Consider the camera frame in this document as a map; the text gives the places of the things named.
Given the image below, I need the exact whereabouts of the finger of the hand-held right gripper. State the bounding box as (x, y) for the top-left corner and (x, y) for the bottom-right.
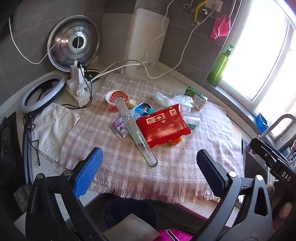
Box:
(246, 138), (296, 171)

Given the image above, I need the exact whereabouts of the clear plastic tube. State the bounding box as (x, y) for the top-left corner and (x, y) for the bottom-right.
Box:
(116, 97), (158, 167)

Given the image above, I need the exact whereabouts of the white plug adapter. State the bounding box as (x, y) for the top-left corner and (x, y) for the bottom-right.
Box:
(70, 62), (86, 84)

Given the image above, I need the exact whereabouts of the clear plastic bag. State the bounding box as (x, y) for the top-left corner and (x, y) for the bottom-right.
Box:
(153, 91), (195, 114)

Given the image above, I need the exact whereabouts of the pink clothing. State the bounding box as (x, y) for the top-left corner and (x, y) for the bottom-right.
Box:
(157, 228), (195, 241)

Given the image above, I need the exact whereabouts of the beige flat board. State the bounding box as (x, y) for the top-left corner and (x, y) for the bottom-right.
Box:
(103, 214), (160, 241)

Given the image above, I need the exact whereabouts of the pink rag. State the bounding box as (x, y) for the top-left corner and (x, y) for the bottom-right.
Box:
(209, 14), (232, 40)

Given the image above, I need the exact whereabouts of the pink checked fringed cloth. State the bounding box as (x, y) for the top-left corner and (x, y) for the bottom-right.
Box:
(55, 74), (245, 204)

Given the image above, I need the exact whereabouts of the white appliance cable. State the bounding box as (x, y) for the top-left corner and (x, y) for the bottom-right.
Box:
(97, 5), (219, 80)

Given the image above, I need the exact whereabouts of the window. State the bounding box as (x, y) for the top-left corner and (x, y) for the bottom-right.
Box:
(217, 0), (296, 142)

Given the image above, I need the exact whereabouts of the green white carton box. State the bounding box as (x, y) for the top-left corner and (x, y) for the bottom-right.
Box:
(184, 86), (208, 112)

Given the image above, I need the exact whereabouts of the white cloth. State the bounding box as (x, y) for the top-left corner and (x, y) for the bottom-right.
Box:
(35, 103), (81, 162)

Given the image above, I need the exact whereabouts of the purple small packet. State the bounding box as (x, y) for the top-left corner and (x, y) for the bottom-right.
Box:
(112, 117), (130, 139)

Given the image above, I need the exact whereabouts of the blue plastic basket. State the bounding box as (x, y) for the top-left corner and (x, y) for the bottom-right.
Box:
(102, 197), (159, 230)

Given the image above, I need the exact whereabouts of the clear wrapper teal print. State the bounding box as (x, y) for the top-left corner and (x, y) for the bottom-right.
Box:
(184, 115), (200, 131)

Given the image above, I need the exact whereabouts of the green pump bottle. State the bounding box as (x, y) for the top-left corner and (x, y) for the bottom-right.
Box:
(206, 44), (235, 87)

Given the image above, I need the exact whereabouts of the thick white power cable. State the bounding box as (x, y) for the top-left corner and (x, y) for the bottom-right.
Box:
(91, 0), (175, 81)

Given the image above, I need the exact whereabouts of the steel faucet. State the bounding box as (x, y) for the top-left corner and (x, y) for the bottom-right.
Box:
(258, 114), (296, 142)

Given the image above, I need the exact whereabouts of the white wall outlet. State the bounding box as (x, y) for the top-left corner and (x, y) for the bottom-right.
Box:
(205, 0), (223, 11)

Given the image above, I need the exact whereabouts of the blue plastic container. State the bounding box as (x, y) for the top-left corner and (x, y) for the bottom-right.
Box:
(255, 113), (270, 132)

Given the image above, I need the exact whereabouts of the steel pot lid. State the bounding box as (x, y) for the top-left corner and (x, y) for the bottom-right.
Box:
(47, 17), (100, 71)

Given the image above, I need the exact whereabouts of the white cutting board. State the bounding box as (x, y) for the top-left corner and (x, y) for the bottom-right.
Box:
(125, 8), (170, 76)

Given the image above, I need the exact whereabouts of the white ring light with stand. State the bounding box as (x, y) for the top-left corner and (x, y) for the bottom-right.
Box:
(20, 74), (65, 181)

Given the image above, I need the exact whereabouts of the black power cable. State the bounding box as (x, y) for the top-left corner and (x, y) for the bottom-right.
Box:
(83, 62), (102, 108)

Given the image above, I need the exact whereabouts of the thin white charging cable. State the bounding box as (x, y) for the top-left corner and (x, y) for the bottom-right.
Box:
(9, 18), (80, 66)

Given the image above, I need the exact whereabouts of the red snack packet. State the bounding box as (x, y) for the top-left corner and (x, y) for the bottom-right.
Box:
(136, 103), (191, 148)

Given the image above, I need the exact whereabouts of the blue toothpaste packet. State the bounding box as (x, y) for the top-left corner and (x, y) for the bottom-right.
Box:
(132, 103), (155, 120)

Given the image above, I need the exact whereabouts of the yellow gas hose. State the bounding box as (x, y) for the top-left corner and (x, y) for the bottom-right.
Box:
(191, 0), (208, 25)

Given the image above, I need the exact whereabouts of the thin black cable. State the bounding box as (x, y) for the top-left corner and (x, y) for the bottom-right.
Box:
(30, 124), (41, 160)

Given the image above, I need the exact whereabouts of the orange mandarin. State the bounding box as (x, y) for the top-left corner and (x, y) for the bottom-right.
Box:
(167, 137), (183, 146)

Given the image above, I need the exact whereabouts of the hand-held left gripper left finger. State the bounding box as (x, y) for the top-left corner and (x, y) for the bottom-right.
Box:
(25, 147), (109, 241)

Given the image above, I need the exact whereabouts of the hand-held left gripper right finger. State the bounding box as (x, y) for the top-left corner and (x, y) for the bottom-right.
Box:
(196, 149), (273, 241)

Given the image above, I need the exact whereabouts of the white power strip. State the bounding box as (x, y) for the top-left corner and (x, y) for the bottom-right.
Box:
(67, 79), (93, 107)

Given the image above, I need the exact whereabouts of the person's shoe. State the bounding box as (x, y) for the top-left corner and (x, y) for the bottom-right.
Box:
(266, 179), (278, 195)

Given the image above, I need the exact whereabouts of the red lidded food cup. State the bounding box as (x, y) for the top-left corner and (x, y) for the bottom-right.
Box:
(105, 90), (128, 113)

